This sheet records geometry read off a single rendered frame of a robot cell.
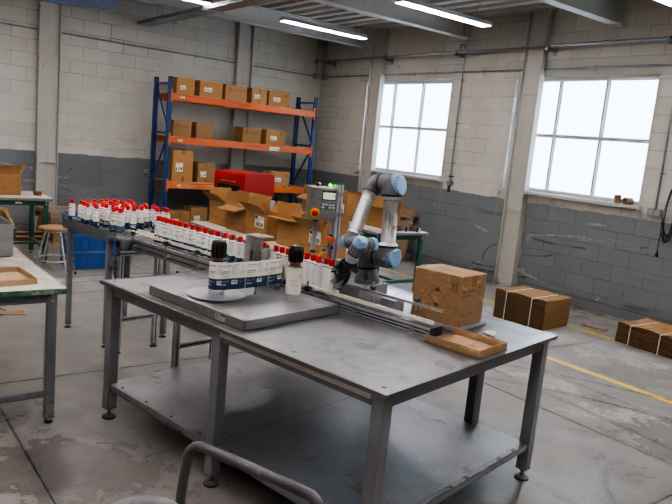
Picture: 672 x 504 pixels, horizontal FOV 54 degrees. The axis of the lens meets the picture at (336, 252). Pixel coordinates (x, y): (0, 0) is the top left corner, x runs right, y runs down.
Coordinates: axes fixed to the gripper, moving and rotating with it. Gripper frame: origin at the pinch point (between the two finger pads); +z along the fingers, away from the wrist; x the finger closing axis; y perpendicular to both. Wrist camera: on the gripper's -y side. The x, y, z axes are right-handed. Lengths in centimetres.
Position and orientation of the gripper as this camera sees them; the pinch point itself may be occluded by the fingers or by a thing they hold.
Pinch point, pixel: (335, 286)
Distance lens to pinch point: 376.8
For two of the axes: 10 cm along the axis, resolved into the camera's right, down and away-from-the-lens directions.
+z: -4.5, 7.6, 4.6
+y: -6.7, 0.6, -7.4
